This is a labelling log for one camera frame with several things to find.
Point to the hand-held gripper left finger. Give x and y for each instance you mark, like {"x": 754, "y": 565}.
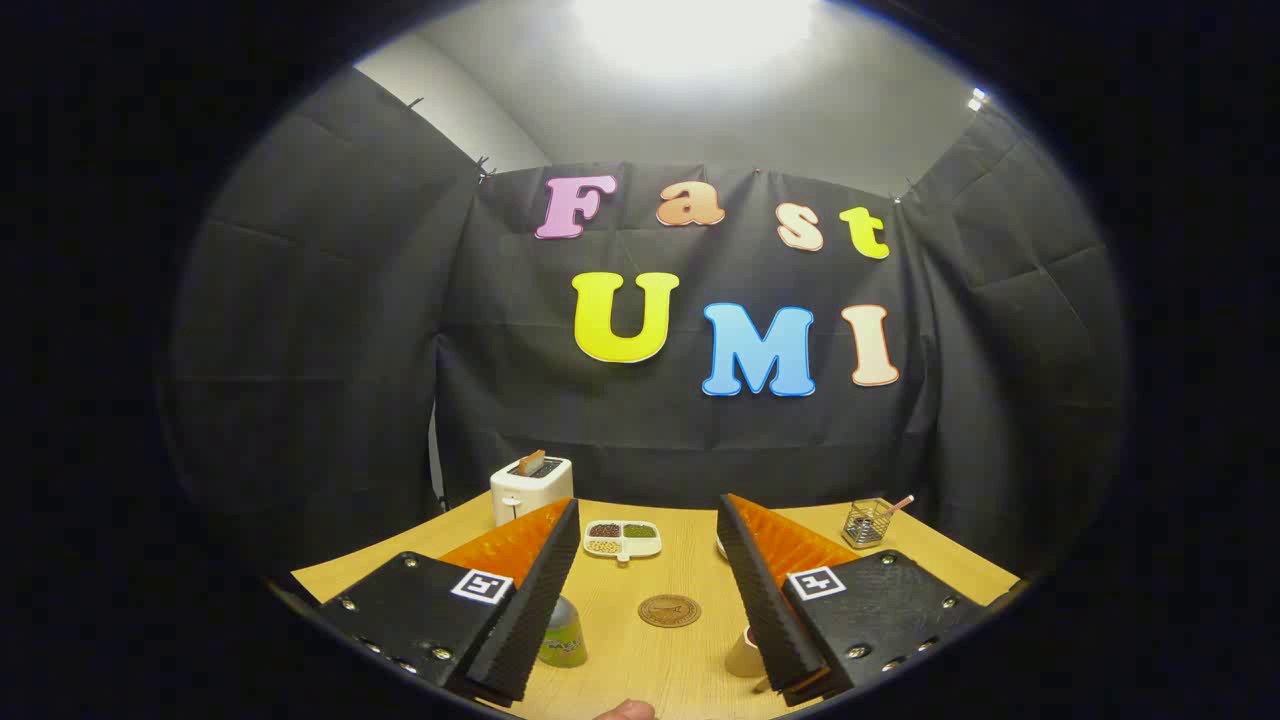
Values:
{"x": 540, "y": 600}

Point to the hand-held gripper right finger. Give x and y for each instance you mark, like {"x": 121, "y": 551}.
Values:
{"x": 765, "y": 600}

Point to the silver green juice bottle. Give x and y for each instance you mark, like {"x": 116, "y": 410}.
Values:
{"x": 568, "y": 640}

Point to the round brown coaster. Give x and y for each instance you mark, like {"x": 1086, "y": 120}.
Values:
{"x": 670, "y": 611}

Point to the wooden table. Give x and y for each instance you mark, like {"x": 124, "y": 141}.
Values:
{"x": 680, "y": 560}

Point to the white divided bean dish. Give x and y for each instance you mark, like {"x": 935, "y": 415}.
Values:
{"x": 622, "y": 540}

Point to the white toaster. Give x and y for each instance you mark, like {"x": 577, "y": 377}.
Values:
{"x": 530, "y": 492}

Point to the toast slice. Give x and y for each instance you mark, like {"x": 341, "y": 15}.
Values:
{"x": 531, "y": 462}

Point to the pink striped straw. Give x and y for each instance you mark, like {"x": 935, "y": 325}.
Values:
{"x": 900, "y": 504}

